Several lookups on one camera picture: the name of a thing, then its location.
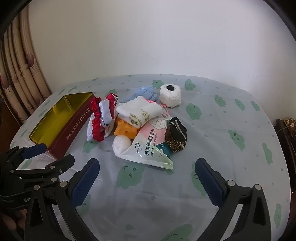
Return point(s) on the white fluffy ball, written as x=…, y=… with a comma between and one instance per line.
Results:
x=119, y=144

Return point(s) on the blue towel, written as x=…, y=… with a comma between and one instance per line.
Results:
x=144, y=91

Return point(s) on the pink and green wipes packet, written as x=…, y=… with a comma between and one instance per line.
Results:
x=148, y=146

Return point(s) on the orange rubber toy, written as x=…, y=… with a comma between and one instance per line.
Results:
x=123, y=129

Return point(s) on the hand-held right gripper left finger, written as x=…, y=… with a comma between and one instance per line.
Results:
x=84, y=183

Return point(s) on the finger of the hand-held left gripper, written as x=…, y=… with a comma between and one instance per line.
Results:
x=62, y=164
x=34, y=150

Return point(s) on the brown floral cloth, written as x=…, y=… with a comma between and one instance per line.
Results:
x=291, y=126

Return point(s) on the white towel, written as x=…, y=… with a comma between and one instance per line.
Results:
x=136, y=111

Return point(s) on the white sachet pink ribbon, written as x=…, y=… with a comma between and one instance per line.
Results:
x=164, y=114

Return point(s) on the black and gold pouch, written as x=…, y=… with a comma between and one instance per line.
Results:
x=175, y=136

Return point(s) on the white fluffy roll black centre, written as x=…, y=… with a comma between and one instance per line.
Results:
x=170, y=98

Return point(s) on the red tin box gold inside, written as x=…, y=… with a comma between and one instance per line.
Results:
x=76, y=129

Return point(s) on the red and white cloth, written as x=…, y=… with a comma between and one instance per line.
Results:
x=104, y=113

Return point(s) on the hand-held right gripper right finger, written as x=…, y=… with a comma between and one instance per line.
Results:
x=208, y=180

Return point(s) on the beige leaf print curtain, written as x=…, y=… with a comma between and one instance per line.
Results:
x=20, y=76

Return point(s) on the person's left hand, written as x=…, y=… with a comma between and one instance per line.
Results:
x=10, y=223

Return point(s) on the dark brown wooden cabinet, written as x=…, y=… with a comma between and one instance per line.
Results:
x=9, y=125

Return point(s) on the cloud print tablecloth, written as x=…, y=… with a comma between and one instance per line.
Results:
x=208, y=129

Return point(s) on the dark wooden furniture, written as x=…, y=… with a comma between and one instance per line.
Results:
x=283, y=143

